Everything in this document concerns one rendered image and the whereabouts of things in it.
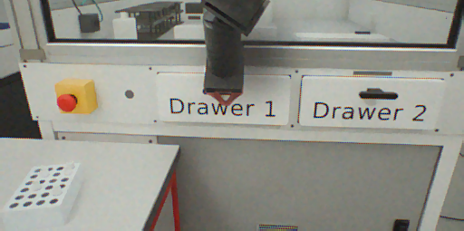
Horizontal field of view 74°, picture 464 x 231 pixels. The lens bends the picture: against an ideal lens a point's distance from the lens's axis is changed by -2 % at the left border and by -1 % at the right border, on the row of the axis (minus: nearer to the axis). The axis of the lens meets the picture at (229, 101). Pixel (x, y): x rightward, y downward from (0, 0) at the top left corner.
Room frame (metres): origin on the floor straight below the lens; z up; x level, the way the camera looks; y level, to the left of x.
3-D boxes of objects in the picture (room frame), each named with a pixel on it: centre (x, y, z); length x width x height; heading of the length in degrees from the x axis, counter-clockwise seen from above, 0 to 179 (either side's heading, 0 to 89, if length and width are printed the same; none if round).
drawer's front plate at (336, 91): (0.62, -0.30, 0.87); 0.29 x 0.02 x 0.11; 86
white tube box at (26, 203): (0.43, 0.31, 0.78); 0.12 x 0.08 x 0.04; 10
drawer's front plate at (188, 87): (0.64, 0.02, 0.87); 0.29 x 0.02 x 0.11; 86
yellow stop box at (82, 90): (0.65, 0.35, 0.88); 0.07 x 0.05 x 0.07; 86
